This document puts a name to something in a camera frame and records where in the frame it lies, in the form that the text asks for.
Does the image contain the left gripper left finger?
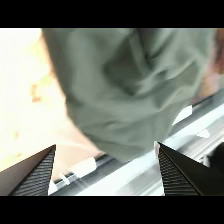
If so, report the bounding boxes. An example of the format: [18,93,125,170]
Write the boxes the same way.
[0,144,57,197]

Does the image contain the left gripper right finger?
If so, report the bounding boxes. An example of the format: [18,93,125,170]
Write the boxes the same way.
[157,141,224,197]

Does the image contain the grey-green shirt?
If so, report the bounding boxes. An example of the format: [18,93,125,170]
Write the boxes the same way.
[41,28,217,163]

